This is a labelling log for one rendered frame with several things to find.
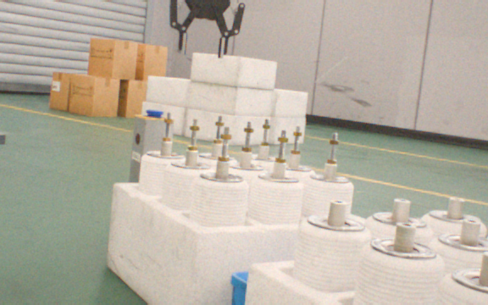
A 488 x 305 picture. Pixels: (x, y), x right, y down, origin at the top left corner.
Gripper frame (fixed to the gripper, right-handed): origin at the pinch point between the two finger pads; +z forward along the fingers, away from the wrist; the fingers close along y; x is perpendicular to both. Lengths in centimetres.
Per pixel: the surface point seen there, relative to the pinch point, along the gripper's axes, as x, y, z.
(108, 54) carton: 391, -28, -2
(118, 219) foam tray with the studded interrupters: 11.3, -12.3, 35.7
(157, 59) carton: 419, 11, -2
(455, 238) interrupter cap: -45, 30, 22
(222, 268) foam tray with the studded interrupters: -19.1, 4.7, 35.1
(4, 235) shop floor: 35, -38, 47
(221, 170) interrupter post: -12.1, 4.0, 20.3
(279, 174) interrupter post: -7.9, 15.1, 20.9
